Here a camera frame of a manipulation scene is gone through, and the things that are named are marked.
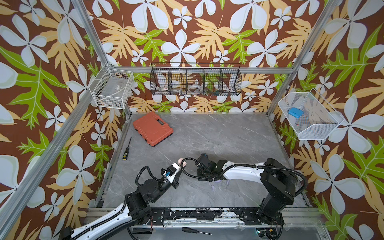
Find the aluminium frame post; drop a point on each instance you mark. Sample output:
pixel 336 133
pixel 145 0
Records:
pixel 309 43
pixel 95 41

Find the red plastic tool case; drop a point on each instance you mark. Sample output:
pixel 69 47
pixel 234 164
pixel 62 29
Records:
pixel 152 128

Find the black screwdriver front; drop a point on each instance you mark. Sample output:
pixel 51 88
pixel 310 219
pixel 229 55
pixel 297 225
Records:
pixel 194 231

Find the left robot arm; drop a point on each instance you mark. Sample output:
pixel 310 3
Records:
pixel 135 209

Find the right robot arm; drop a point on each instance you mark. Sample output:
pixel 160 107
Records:
pixel 281 183

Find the white wire basket left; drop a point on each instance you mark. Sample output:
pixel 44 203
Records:
pixel 111 88

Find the white mesh basket right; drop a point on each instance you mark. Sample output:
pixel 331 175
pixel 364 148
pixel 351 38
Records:
pixel 319 120

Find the yellow black screwdriver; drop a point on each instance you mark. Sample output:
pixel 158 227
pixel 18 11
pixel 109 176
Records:
pixel 126 152

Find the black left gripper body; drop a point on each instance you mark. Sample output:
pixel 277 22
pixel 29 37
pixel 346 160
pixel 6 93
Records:
pixel 174 184

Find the blue case in basket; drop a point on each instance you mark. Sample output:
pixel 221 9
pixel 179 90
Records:
pixel 295 112

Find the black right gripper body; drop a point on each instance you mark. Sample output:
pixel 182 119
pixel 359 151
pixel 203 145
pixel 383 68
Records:
pixel 202 176

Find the aluminium frame post left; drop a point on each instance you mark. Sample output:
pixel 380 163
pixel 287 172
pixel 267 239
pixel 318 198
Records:
pixel 95 41

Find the black wire basket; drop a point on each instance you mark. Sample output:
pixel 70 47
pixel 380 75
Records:
pixel 209 79

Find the aluminium frame post right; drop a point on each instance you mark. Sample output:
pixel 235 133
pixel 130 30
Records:
pixel 309 43

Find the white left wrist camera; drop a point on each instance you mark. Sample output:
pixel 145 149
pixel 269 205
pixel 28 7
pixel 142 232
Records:
pixel 174 168

